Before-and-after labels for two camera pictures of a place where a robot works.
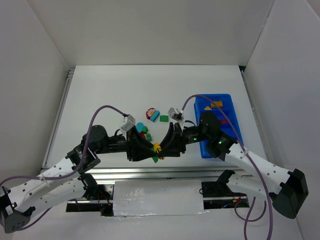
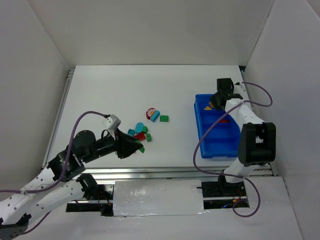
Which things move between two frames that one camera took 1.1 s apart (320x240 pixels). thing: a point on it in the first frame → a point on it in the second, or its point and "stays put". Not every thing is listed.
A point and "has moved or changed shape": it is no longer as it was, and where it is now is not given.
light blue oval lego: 140,126 stays put
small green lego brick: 145,129 stays put
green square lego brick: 164,118 stays put
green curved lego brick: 155,159 has moved or changed shape
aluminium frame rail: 159,174 stays put
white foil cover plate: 147,198 stays put
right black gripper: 179,139 → 218,99
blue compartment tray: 224,101 stays put
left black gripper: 131,147 → 120,146
